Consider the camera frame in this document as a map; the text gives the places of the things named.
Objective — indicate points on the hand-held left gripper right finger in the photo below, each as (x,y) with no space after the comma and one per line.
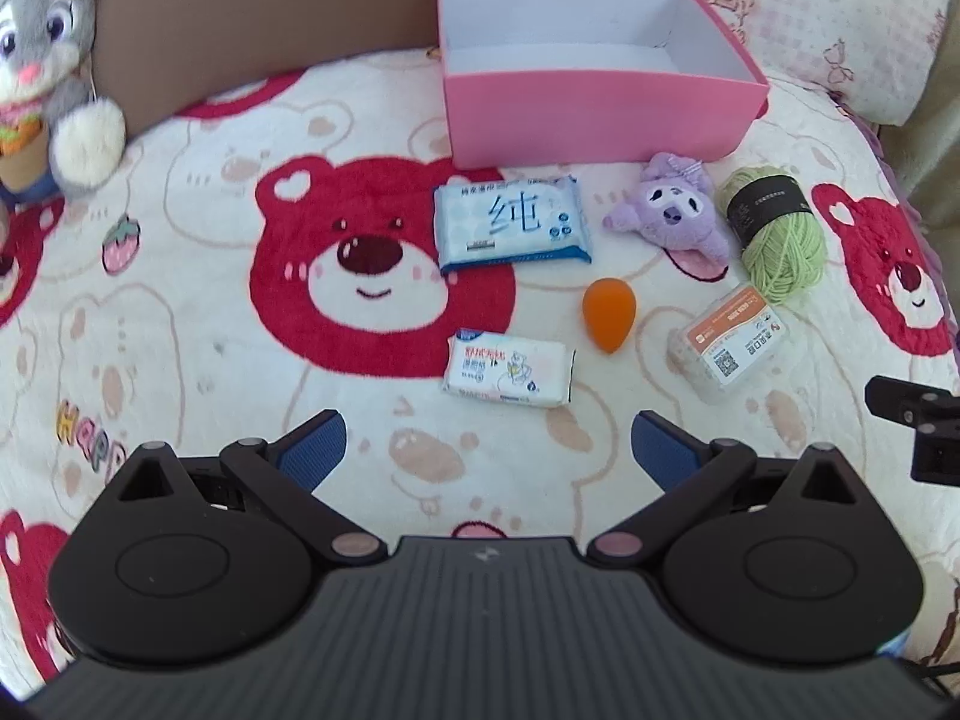
(664,450)

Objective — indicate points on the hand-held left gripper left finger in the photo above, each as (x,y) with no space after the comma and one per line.
(315,444)

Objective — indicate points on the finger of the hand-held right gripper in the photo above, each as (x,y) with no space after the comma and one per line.
(937,457)
(892,394)

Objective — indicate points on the clear box with orange label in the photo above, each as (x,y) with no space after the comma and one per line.
(735,345)

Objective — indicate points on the orange makeup sponge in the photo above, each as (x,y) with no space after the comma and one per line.
(609,315)

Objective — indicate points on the green yarn ball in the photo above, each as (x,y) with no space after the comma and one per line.
(780,255)

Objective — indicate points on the small white wipes packet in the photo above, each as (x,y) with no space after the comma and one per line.
(502,371)

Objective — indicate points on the purple plush toy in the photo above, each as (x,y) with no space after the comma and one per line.
(667,210)

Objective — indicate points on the pink cardboard box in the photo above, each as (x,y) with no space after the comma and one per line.
(585,120)

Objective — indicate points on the beige shiny cloth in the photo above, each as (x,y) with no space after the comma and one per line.
(930,165)

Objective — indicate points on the red bear printed blanket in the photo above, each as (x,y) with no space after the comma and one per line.
(187,240)

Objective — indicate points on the blue wet wipes packet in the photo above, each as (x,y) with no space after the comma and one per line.
(510,225)

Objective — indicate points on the pink checked pillow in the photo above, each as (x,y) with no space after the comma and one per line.
(825,7)

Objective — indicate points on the brown cushion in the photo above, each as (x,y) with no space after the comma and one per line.
(262,7)

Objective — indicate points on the grey rabbit plush toy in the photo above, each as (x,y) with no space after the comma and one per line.
(37,30)

